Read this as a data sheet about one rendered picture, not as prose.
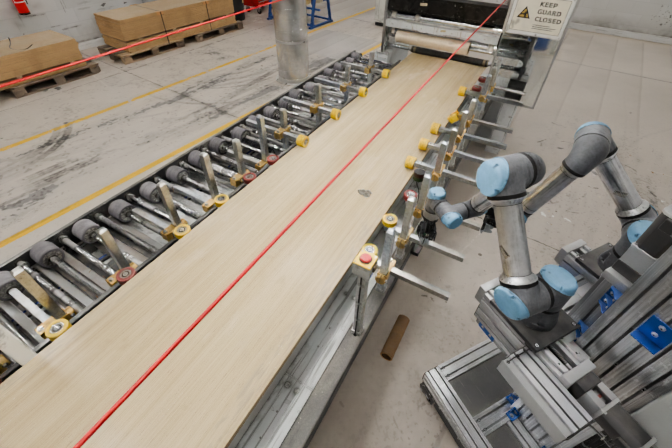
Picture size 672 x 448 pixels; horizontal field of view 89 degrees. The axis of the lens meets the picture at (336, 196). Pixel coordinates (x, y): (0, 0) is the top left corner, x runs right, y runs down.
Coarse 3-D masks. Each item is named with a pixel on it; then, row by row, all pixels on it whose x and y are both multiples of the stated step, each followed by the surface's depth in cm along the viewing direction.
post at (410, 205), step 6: (408, 198) 164; (414, 198) 163; (408, 204) 165; (414, 204) 166; (408, 210) 167; (408, 216) 169; (408, 222) 172; (402, 228) 176; (408, 228) 175; (402, 234) 179; (396, 252) 189; (402, 252) 187
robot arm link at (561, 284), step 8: (544, 272) 115; (552, 272) 115; (560, 272) 116; (568, 272) 116; (544, 280) 114; (552, 280) 112; (560, 280) 113; (568, 280) 114; (552, 288) 112; (560, 288) 111; (568, 288) 111; (576, 288) 112; (552, 296) 112; (560, 296) 112; (568, 296) 112; (552, 304) 112; (560, 304) 115
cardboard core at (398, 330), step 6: (402, 318) 231; (408, 318) 232; (396, 324) 228; (402, 324) 228; (396, 330) 224; (402, 330) 225; (390, 336) 222; (396, 336) 221; (402, 336) 225; (390, 342) 218; (396, 342) 219; (384, 348) 216; (390, 348) 215; (396, 348) 218; (384, 354) 219; (390, 354) 213; (390, 360) 215
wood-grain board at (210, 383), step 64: (448, 64) 359; (320, 128) 256; (384, 128) 258; (256, 192) 200; (384, 192) 202; (192, 256) 164; (256, 256) 165; (320, 256) 165; (128, 320) 139; (192, 320) 140; (256, 320) 140; (0, 384) 120; (64, 384) 121; (128, 384) 121; (192, 384) 121; (256, 384) 122
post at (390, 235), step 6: (390, 228) 148; (390, 234) 146; (390, 240) 148; (384, 246) 153; (390, 246) 151; (384, 252) 155; (390, 252) 154; (384, 258) 158; (390, 258) 159; (384, 264) 160; (384, 270) 163
